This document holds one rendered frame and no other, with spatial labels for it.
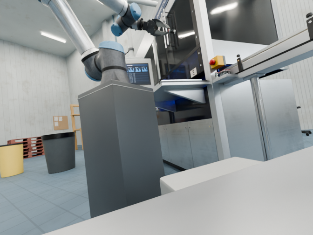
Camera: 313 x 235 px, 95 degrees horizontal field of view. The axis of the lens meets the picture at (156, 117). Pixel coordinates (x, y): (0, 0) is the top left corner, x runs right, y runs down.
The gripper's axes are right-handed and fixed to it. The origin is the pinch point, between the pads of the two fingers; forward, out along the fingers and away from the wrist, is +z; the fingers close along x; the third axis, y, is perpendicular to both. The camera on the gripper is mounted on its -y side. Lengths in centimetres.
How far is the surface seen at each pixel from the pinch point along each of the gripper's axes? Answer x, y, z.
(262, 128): 40, -12, 76
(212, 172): 4, -91, 32
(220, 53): 10.3, 30.0, 38.0
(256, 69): 10, 1, 59
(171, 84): 29.2, -11.1, 11.9
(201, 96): 40, 9, 35
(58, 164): 241, 2, -160
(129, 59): 49, 79, -66
